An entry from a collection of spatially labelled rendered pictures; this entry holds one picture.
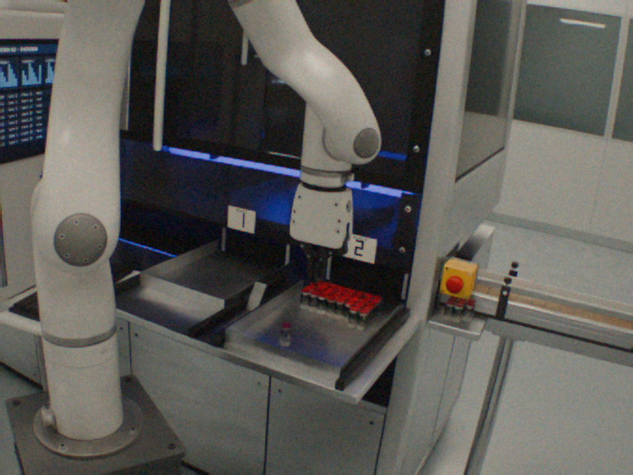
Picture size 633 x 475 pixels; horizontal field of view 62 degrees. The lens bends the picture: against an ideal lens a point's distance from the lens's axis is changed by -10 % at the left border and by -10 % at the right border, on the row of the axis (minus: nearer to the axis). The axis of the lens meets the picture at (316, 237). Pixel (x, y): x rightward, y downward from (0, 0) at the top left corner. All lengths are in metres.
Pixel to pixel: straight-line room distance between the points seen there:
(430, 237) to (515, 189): 4.66
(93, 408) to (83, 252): 0.28
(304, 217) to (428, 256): 0.46
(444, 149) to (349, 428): 0.81
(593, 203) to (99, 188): 5.49
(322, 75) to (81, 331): 0.51
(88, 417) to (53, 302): 0.20
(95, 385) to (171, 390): 1.07
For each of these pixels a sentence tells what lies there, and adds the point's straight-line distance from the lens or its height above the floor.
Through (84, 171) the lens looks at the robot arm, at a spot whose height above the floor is 1.31.
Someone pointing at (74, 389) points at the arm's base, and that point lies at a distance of 0.93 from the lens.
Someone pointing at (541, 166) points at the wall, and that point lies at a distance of 5.94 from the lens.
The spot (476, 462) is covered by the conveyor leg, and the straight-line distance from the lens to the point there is 1.77.
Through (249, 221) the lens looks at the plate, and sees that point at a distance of 1.56.
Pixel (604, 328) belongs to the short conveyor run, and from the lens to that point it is 1.49.
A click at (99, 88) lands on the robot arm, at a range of 0.79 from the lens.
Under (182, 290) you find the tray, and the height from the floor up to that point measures 0.90.
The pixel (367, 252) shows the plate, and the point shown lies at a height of 1.02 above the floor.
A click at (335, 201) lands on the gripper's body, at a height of 1.24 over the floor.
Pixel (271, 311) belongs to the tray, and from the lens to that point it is 1.37.
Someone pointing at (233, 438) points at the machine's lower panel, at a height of 0.29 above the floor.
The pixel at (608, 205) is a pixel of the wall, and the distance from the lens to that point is 5.98.
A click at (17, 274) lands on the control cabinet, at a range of 1.65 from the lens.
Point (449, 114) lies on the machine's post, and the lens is 1.31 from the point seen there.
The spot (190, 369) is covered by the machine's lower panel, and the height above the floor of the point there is 0.49.
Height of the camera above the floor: 1.47
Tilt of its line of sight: 18 degrees down
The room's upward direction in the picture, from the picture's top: 5 degrees clockwise
